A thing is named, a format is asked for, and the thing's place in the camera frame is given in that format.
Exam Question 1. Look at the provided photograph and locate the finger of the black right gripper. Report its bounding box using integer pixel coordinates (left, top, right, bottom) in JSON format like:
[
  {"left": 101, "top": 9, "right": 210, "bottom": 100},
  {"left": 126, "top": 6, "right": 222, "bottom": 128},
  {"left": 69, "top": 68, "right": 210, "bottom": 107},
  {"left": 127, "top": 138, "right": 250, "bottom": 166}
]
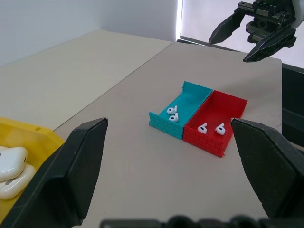
[
  {"left": 243, "top": 26, "right": 297, "bottom": 63},
  {"left": 209, "top": 11, "right": 246, "bottom": 45}
]

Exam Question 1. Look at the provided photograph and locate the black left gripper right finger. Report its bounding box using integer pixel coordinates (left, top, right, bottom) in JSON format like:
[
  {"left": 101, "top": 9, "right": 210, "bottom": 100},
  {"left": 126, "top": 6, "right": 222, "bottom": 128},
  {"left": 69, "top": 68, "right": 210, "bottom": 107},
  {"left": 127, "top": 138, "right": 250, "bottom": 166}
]
[{"left": 229, "top": 117, "right": 304, "bottom": 219}]

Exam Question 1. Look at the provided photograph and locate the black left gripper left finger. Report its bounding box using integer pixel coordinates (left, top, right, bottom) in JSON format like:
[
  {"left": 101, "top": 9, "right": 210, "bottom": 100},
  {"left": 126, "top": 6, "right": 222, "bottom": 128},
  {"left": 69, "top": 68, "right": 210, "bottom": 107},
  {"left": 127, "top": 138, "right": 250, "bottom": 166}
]
[{"left": 0, "top": 117, "right": 109, "bottom": 228}]

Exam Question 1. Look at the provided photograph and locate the teal brick-pattern tray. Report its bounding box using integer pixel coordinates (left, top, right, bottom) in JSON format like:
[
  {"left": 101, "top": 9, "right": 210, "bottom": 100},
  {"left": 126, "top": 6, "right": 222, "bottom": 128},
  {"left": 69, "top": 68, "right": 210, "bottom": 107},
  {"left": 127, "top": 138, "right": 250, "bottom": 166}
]
[{"left": 149, "top": 81, "right": 213, "bottom": 141}]

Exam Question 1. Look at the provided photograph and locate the yellow bin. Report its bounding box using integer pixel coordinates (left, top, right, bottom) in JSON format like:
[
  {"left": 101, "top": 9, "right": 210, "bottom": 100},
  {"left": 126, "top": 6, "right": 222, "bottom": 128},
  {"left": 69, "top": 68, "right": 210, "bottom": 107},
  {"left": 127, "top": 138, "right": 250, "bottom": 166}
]
[{"left": 0, "top": 116, "right": 66, "bottom": 220}]

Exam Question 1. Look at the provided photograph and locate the red brick-pattern tray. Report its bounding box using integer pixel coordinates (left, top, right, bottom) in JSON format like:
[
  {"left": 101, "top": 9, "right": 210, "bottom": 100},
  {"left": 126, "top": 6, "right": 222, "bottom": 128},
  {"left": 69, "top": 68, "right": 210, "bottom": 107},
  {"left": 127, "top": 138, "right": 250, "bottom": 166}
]
[{"left": 183, "top": 89, "right": 248, "bottom": 158}]

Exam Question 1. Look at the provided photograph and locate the white window blind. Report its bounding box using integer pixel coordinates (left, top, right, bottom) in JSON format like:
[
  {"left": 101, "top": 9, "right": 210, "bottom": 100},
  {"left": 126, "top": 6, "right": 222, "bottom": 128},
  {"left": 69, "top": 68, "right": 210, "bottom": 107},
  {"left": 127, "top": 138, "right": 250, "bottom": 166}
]
[{"left": 177, "top": 0, "right": 304, "bottom": 69}]

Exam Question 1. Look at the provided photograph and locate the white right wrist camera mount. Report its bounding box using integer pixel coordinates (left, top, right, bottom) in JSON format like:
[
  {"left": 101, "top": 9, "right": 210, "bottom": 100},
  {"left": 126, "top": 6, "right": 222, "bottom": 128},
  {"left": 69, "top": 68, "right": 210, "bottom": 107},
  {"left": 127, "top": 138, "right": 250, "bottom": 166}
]
[{"left": 293, "top": 0, "right": 304, "bottom": 30}]

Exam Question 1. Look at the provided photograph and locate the black furniture panel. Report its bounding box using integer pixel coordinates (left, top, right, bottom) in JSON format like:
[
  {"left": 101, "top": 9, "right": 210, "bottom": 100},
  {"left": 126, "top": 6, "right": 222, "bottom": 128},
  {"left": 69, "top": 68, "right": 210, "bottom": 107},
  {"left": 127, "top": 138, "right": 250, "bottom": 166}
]
[{"left": 281, "top": 60, "right": 304, "bottom": 148}]

